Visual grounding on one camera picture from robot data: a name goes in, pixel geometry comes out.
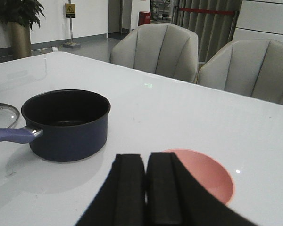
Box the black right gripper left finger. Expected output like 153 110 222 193
76 154 145 226

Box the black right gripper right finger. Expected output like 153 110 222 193
146 153 253 226

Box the pink bowl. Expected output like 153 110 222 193
164 148 235 205

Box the dark blue saucepan purple handle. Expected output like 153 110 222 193
0 89 111 162

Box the glass lid with blue knob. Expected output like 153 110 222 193
0 103 20 128

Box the potted plant gold pot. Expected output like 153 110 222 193
0 0 44 59

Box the left beige armchair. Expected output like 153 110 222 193
109 23 199 82

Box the beige armchair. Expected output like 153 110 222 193
109 23 199 82
197 39 283 105

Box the right beige armchair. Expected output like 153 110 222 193
197 39 283 105

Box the grey curtain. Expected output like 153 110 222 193
172 0 242 62

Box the red trash bin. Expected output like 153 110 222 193
138 11 151 26

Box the red barrier belt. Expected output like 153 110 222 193
177 8 236 15

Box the yellow warning sign stand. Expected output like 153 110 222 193
62 0 81 49

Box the white cabinet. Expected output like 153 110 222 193
233 0 283 42

